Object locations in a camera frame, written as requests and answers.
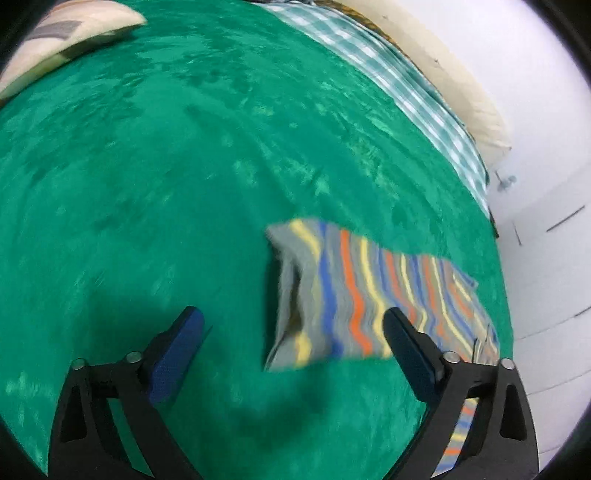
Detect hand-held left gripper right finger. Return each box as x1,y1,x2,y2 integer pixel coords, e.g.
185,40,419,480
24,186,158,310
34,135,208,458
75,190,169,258
383,307,540,480

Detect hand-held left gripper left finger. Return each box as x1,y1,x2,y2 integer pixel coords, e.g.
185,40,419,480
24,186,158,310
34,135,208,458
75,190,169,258
47,305,206,480

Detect striped knit t-shirt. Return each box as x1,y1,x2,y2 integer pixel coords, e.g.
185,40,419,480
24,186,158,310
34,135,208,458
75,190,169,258
264,218,502,479

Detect green velvet blanket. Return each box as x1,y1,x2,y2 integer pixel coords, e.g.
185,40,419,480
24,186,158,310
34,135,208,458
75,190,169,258
0,0,515,480

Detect green checked bed sheet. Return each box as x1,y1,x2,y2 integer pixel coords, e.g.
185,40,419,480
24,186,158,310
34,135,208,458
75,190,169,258
259,0,491,219

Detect cream patterned cushion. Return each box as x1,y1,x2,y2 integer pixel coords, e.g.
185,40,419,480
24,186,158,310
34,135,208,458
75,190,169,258
0,0,148,100

